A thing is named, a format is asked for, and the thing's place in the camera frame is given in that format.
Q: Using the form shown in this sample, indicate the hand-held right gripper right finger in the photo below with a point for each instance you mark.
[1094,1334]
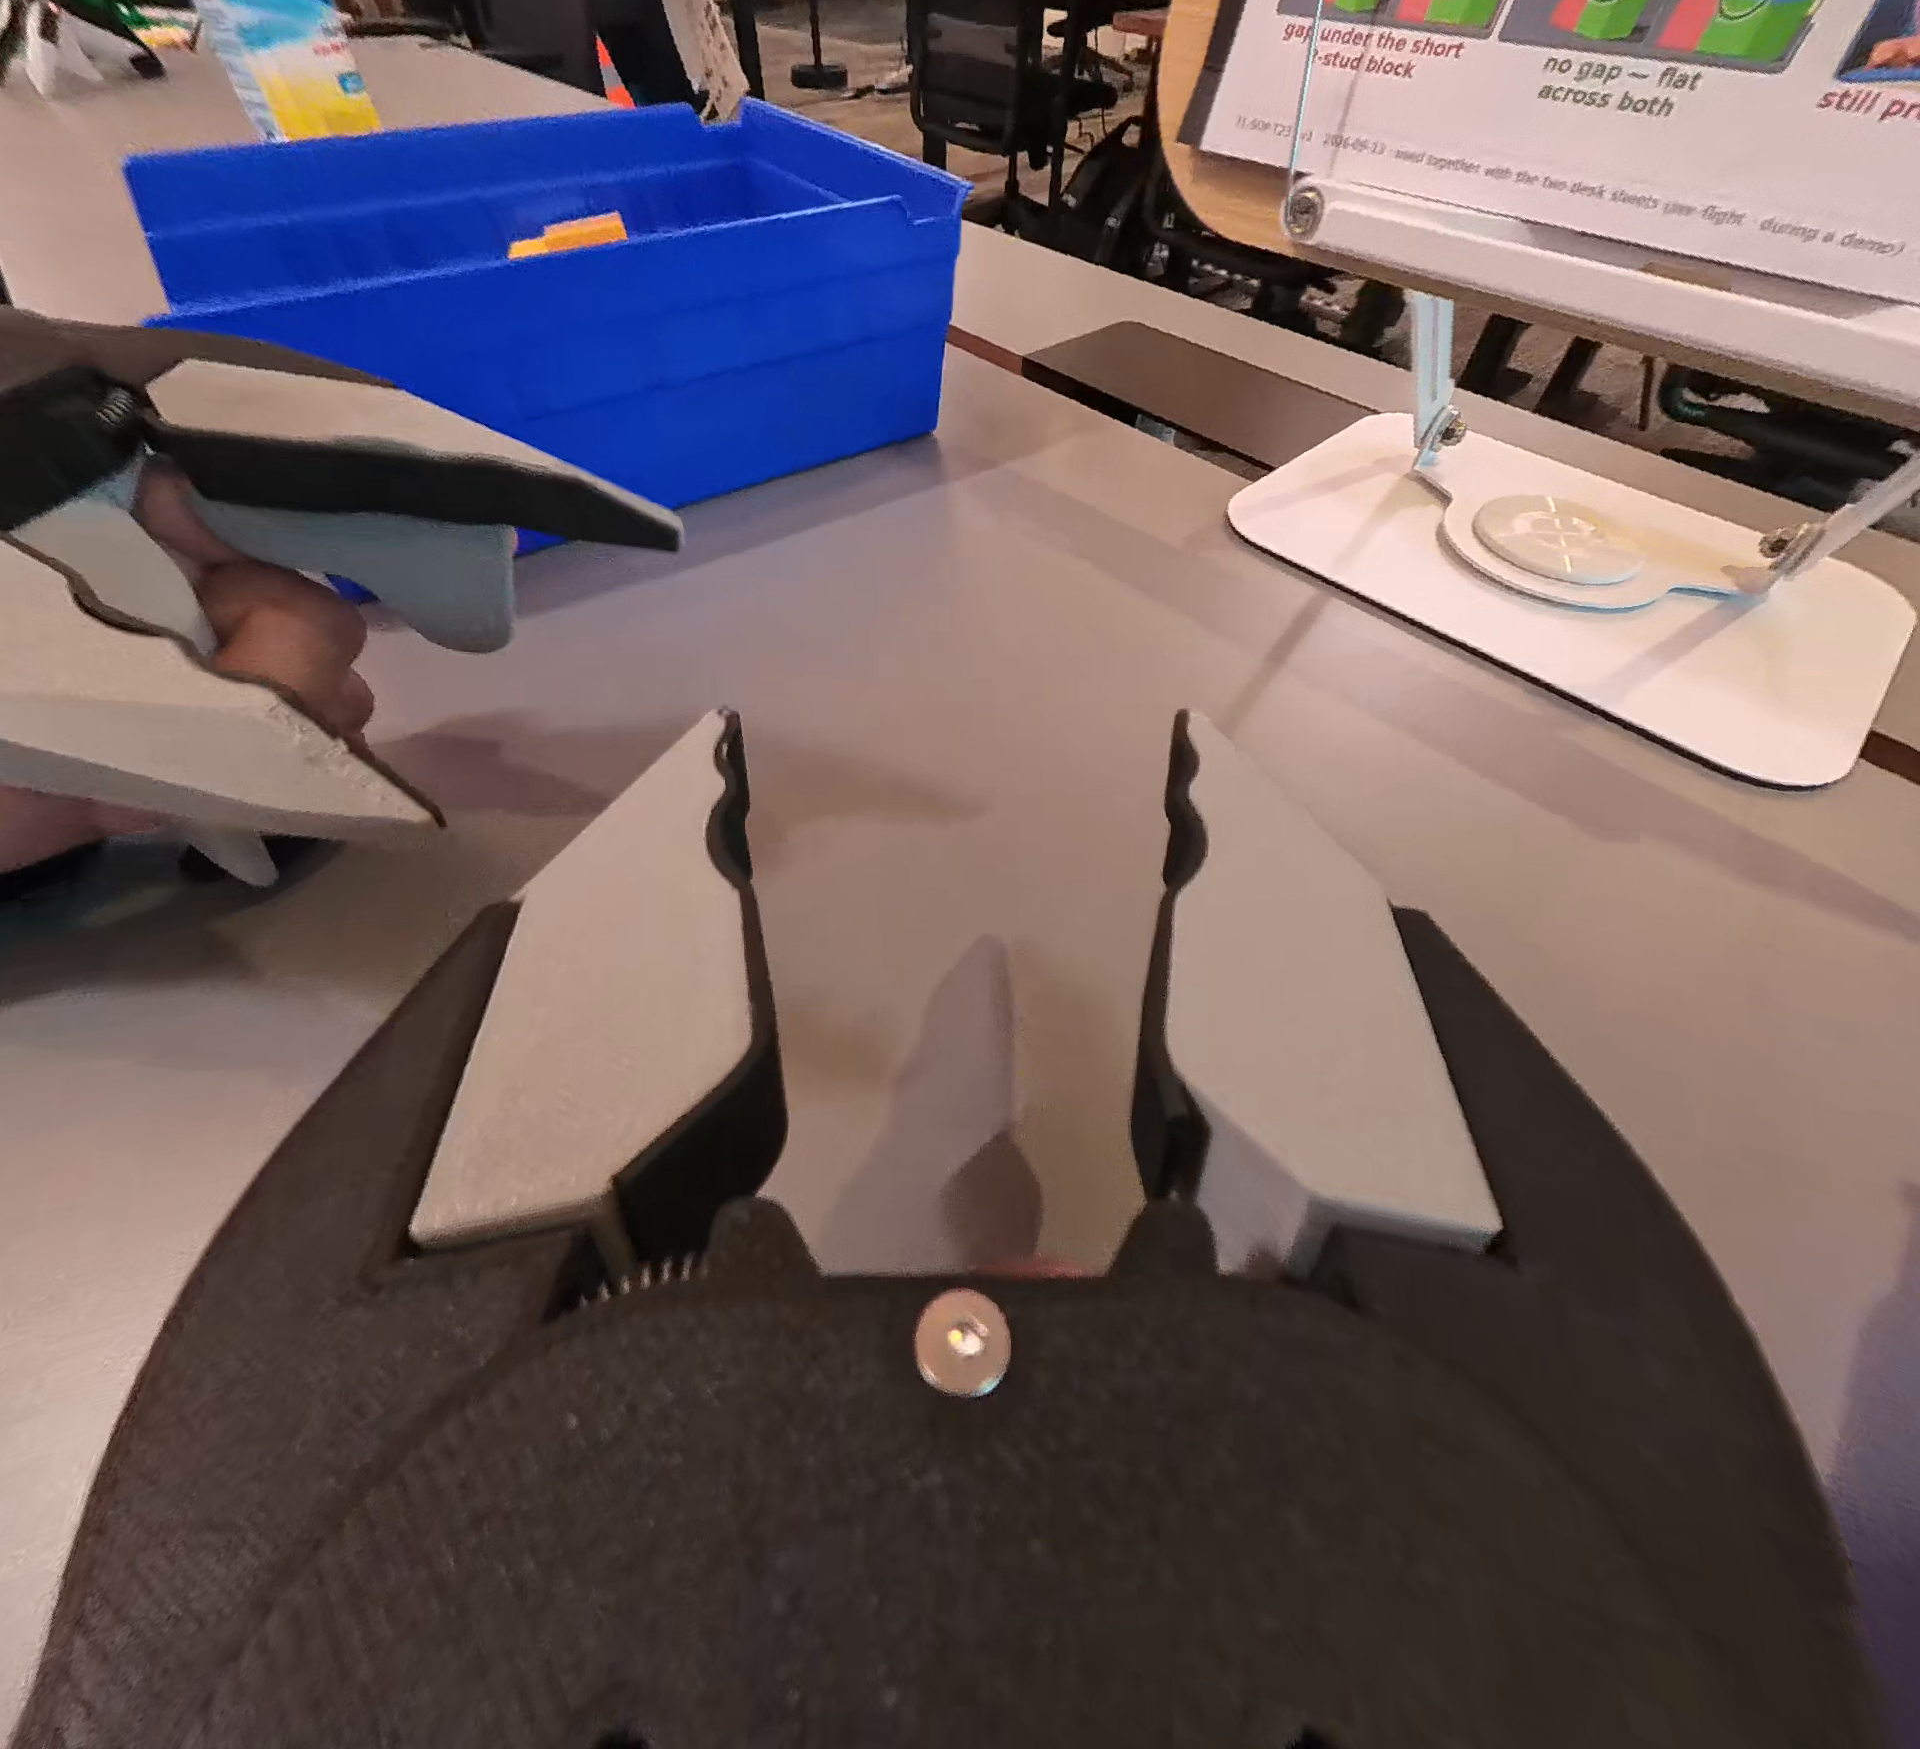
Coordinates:
[1318,1061]

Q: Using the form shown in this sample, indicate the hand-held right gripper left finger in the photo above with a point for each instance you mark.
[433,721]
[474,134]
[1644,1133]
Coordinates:
[598,1046]

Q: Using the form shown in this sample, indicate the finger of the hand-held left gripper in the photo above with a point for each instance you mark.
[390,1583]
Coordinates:
[343,420]
[134,714]

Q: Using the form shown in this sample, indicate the orange single-stud block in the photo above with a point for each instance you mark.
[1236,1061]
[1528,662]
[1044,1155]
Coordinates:
[571,238]

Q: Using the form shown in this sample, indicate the blue plastic bin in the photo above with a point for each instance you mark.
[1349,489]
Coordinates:
[675,382]

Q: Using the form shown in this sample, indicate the person's left hand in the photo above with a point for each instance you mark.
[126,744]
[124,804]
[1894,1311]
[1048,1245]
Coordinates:
[282,638]

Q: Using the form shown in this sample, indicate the orange traffic cone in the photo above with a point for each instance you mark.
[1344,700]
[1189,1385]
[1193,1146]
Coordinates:
[616,77]

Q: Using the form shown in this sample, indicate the white document stand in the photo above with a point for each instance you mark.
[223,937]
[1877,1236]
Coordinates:
[1722,685]

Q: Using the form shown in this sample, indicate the instruction sheet on stand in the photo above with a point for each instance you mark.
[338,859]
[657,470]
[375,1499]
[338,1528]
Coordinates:
[1202,25]

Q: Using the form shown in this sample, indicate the printed instruction sheet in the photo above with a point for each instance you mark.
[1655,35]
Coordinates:
[1651,172]

